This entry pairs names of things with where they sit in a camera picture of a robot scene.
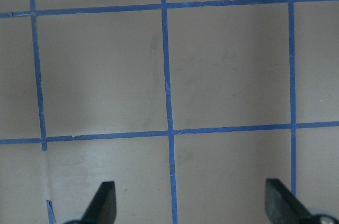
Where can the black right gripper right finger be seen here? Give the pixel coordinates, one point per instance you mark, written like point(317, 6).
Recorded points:
point(281, 206)

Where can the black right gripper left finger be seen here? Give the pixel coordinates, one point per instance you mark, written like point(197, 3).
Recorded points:
point(103, 206)

